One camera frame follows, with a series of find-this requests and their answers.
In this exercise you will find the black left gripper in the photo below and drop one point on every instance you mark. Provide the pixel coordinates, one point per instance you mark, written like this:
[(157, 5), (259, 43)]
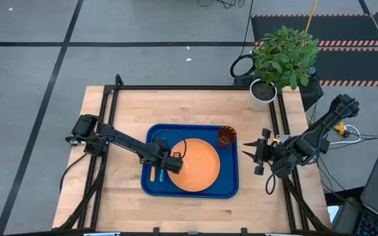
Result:
[(167, 162)]

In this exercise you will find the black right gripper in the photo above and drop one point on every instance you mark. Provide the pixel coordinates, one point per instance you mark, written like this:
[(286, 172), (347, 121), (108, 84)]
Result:
[(271, 154)]

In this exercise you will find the orange plate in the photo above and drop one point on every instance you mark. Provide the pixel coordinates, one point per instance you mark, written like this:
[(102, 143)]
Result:
[(197, 167)]

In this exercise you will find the orange faceted plastic cup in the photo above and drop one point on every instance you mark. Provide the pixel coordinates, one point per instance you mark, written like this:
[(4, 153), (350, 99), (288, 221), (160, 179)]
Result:
[(226, 137)]

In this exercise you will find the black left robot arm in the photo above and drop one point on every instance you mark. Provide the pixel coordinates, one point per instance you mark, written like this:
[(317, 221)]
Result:
[(120, 139)]

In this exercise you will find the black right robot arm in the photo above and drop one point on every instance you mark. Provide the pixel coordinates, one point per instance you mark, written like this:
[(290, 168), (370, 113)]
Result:
[(323, 128)]

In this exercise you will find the silver mounting plate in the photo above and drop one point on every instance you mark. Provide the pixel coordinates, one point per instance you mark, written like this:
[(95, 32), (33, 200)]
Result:
[(283, 137)]

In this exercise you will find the blue plastic tray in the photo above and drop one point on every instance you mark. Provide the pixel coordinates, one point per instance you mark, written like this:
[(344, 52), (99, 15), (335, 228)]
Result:
[(189, 131)]

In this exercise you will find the white plant pot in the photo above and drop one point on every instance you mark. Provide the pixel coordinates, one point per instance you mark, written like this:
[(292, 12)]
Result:
[(258, 103)]

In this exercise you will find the yellow connector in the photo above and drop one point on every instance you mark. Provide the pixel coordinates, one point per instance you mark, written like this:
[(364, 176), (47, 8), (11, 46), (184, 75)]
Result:
[(340, 128)]

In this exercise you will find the green leafy plant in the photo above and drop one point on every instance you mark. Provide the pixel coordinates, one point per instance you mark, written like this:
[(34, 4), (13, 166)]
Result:
[(284, 55)]

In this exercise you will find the yellow floor strip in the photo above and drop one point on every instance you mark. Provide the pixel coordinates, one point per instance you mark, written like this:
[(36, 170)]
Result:
[(312, 11)]

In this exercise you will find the black hazard-striped floor mat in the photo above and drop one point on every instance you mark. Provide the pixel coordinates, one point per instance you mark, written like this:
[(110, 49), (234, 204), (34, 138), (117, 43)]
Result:
[(349, 29)]

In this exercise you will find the black aluminium table frame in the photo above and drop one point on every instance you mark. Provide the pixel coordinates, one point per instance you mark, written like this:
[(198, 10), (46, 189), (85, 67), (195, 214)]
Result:
[(192, 87)]

